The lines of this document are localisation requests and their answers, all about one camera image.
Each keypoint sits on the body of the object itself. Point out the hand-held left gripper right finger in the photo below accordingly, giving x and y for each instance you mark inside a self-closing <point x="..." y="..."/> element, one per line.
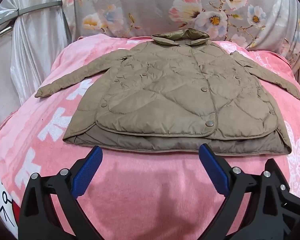
<point x="213" y="170"/>

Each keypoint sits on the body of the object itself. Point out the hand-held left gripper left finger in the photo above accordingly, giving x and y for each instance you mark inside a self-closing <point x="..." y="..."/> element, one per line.
<point x="88" y="172"/>

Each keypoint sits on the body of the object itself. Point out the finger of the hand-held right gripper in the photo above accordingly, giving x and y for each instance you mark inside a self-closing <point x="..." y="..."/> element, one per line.
<point x="296" y="201"/>

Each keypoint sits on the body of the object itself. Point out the tan quilted jacket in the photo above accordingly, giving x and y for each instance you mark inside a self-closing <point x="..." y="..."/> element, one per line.
<point x="177" y="92"/>

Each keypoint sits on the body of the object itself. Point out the pink printed blanket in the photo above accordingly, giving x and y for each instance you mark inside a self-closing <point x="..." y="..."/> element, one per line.
<point x="140" y="192"/>

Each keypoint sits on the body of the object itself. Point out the white satin curtain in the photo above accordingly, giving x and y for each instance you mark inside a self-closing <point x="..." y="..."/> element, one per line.
<point x="35" y="55"/>

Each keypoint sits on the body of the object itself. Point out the grey curtain tieback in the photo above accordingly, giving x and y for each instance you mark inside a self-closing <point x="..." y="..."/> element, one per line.
<point x="40" y="7"/>

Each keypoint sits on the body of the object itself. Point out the grey floral bed sheet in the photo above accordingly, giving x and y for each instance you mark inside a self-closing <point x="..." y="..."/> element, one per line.
<point x="145" y="5"/>

